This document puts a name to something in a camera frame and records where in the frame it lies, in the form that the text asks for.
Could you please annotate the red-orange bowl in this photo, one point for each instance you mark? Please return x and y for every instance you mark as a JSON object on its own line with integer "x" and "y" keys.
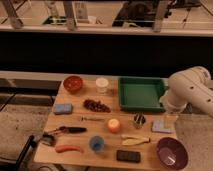
{"x": 73, "y": 84}

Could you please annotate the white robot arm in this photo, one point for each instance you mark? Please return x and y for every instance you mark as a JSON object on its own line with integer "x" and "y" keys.
{"x": 188, "y": 86}

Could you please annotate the white cup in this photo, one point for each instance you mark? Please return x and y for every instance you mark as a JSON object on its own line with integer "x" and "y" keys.
{"x": 102, "y": 85}

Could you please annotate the bunch of dark grapes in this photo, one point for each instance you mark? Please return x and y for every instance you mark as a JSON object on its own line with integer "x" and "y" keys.
{"x": 96, "y": 106}

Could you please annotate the green plastic tray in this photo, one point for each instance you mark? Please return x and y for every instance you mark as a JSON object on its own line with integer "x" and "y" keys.
{"x": 140, "y": 94}

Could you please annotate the orange round fruit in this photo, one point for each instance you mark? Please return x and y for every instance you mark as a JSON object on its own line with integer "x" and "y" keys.
{"x": 113, "y": 125}

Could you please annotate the small metal tool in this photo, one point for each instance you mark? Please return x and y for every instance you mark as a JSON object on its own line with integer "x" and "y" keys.
{"x": 91, "y": 119}

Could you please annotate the small dark metal cup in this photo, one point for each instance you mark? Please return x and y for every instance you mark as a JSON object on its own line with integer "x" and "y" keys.
{"x": 139, "y": 120}

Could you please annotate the blue plastic cup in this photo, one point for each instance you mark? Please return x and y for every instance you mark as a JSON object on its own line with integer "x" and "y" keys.
{"x": 96, "y": 143}

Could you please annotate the light blue sponge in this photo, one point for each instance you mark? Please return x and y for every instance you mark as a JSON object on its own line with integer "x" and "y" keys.
{"x": 158, "y": 126}

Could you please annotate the black rectangular block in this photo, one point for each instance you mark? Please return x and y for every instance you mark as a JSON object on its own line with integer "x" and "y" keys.
{"x": 128, "y": 156}

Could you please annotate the orange sausage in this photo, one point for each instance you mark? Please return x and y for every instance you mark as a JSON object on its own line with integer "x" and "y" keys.
{"x": 65, "y": 148}

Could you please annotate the black clamp handle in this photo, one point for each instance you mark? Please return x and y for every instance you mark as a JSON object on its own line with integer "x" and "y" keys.
{"x": 30, "y": 143}

